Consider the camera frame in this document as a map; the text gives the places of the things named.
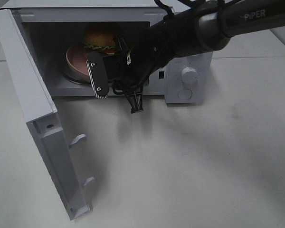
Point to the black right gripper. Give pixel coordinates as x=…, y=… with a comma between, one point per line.
x=127, y=70

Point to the round white door button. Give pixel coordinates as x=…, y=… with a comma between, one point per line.
x=185, y=94

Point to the white microwave knob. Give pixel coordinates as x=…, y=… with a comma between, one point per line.
x=189, y=75

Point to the pink round plate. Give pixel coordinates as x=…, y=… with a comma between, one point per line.
x=76, y=61

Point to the toy burger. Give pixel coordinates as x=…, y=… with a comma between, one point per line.
x=99, y=37

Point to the white microwave door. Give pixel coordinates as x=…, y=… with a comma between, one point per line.
x=40, y=113

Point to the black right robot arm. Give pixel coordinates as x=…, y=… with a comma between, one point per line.
x=205, y=27

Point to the glass microwave turntable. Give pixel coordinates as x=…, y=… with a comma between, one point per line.
x=73, y=77

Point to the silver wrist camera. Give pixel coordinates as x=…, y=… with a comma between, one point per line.
x=98, y=75

